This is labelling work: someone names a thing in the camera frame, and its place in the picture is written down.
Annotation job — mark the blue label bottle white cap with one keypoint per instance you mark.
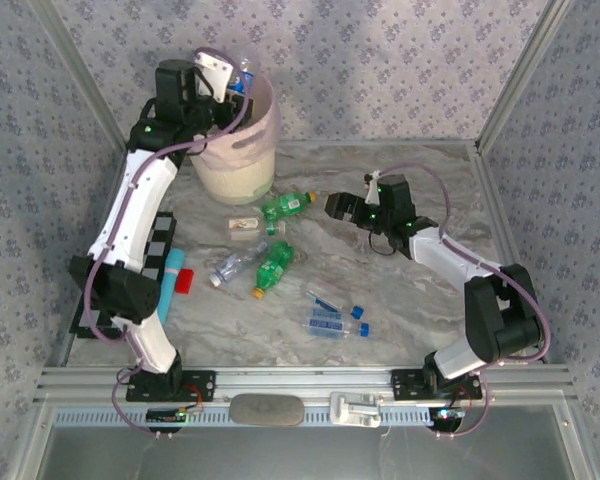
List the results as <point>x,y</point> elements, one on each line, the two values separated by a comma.
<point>241,82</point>

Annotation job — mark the green bottle orange cap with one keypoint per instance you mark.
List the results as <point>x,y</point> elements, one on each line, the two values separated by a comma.
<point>272,267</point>

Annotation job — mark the slim clear bottle blue cap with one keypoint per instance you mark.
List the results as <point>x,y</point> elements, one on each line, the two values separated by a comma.
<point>330,302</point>

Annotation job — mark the white rectangular plastic bottle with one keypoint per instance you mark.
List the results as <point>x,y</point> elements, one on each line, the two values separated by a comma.
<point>244,229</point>

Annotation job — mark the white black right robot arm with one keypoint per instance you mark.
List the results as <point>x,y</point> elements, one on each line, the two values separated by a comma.
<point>445,255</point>

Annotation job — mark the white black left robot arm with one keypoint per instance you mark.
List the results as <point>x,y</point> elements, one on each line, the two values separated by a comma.
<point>140,200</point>

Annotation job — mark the white bin with pink bag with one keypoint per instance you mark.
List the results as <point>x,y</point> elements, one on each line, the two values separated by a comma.
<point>240,170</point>

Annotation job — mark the green bottle yellow cap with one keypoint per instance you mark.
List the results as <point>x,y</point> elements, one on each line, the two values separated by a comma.
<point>285,205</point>

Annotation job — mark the small clear bottle green cap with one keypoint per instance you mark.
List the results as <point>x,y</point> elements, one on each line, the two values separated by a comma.
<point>276,227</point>

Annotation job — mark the crushed clear bottle white cap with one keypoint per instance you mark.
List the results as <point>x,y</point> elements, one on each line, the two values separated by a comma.
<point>232,267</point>

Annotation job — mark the black grey checkerboard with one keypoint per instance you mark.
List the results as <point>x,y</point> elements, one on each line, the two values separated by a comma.
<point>160,235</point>

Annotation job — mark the red plastic block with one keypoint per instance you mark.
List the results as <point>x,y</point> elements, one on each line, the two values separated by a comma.
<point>184,281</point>

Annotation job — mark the light blue plastic tube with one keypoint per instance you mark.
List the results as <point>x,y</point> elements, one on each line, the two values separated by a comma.
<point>172,285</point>

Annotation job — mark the silver metal latch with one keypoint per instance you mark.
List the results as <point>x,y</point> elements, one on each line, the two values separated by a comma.
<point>355,410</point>

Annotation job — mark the grey oval pad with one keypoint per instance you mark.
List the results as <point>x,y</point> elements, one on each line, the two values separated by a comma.
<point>267,410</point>

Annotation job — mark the small green circuit board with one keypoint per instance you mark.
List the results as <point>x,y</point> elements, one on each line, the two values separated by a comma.
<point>165,415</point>
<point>447,414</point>

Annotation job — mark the long aluminium frame bar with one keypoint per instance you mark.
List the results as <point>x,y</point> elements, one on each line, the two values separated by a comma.
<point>355,143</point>

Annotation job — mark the aluminium rail with grooves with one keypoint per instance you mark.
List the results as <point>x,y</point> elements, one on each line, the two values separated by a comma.
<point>305,382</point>

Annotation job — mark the aluminium frame post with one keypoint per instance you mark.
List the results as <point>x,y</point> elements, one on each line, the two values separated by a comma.
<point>521,75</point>

